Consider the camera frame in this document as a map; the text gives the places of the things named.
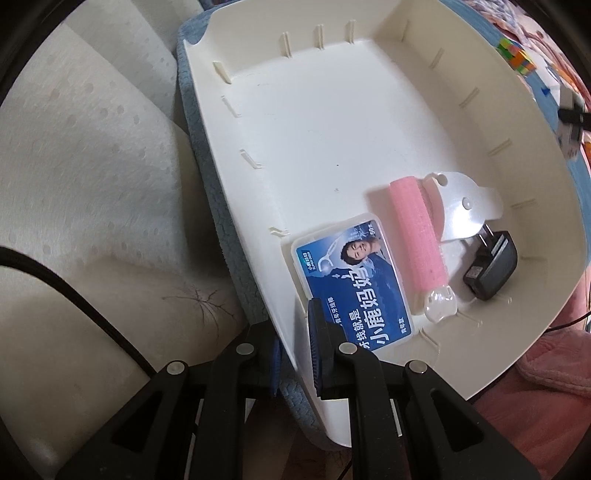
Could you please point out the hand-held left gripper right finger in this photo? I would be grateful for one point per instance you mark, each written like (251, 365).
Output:
(318, 350)

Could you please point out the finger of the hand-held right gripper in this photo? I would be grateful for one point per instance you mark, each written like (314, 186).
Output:
(577, 117)

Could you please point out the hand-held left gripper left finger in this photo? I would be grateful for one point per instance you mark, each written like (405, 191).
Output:
(258, 364)

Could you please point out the clear floss pick box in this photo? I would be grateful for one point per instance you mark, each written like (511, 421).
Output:
(351, 286)

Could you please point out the colourful puzzle cube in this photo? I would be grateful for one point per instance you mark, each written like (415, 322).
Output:
(517, 57)

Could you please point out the pink lint roller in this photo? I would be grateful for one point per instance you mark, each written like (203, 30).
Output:
(415, 230)

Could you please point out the black charger plug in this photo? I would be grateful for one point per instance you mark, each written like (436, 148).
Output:
(494, 267)

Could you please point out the white plastic tray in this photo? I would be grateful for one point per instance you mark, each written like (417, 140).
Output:
(323, 138)

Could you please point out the pink bedsheet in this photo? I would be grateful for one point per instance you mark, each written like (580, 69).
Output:
(554, 360)

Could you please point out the white curtain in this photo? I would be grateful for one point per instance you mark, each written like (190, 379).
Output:
(92, 138)

